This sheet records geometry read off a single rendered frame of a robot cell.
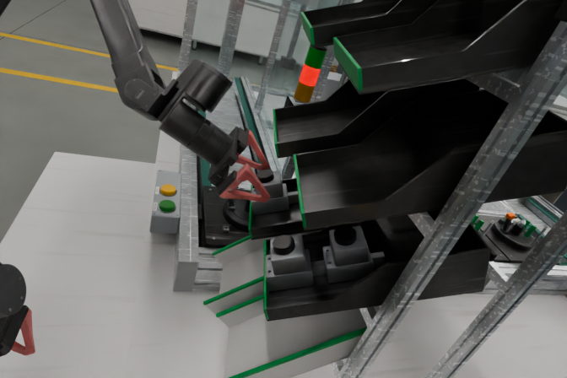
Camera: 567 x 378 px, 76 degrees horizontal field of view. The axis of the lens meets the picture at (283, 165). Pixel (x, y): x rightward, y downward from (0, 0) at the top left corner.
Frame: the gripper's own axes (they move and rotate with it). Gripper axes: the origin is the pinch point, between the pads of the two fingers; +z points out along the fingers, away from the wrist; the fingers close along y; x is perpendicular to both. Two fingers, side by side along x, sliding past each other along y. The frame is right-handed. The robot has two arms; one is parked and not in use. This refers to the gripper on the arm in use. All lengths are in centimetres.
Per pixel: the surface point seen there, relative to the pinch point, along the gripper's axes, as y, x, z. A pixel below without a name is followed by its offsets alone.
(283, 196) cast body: -2.5, -1.1, 3.6
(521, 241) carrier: 38, -19, 101
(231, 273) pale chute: -0.3, 22.1, 9.8
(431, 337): 3, 11, 67
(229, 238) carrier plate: 14.3, 26.2, 10.6
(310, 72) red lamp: 43.8, -12.5, 5.3
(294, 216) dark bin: -4.6, -0.1, 6.7
